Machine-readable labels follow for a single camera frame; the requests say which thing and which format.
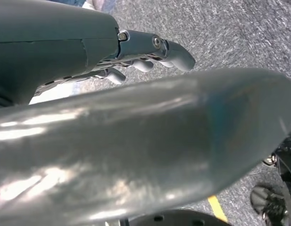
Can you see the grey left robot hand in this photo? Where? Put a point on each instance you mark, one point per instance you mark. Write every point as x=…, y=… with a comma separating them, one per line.
x=41, y=46

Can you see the yellow floor tape rectangle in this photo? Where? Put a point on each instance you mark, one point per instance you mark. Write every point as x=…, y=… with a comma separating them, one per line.
x=217, y=208

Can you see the black robot foot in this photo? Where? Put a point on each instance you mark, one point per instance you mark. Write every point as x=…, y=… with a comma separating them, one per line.
x=267, y=202

